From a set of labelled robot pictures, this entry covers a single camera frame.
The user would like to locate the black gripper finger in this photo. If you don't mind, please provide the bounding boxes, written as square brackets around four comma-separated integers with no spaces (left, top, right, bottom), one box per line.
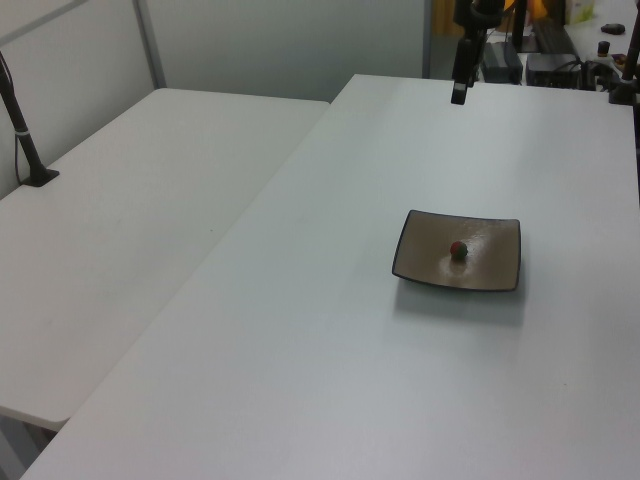
[450,38,475,106]
[469,26,489,88]

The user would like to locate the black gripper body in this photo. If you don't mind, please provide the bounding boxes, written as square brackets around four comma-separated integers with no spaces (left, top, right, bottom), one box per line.
[453,0,504,39]

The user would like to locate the brown square ceramic plate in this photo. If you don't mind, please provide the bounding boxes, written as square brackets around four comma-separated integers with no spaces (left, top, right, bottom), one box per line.
[391,208,523,293]

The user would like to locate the black power supply box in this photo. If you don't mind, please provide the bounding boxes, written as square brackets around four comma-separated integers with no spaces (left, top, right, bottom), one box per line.
[481,42,525,84]

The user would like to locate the thin black vertical pole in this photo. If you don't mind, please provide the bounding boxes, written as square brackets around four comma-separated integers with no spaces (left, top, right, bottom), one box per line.
[510,0,528,52]

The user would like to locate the orange object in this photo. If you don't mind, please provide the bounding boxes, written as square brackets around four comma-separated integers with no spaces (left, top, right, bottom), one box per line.
[503,0,549,22]

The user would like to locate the black flat device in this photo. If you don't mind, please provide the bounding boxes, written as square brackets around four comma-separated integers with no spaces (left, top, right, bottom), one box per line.
[531,21,576,54]

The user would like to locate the black electronics box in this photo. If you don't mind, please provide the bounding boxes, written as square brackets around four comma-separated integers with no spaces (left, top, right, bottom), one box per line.
[525,51,584,89]

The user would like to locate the green white box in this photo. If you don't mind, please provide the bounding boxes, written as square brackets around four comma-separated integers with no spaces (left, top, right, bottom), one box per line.
[564,0,598,26]

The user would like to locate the dark stand with clamp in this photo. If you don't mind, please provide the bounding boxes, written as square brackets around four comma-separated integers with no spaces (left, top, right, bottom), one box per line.
[606,0,640,107]

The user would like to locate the black pole with base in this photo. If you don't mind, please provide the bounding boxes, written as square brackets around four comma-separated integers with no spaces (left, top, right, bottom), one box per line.
[0,49,61,188]

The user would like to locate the grey aluminium partition post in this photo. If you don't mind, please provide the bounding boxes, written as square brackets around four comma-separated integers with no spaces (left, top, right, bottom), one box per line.
[420,0,434,79]
[132,0,168,91]

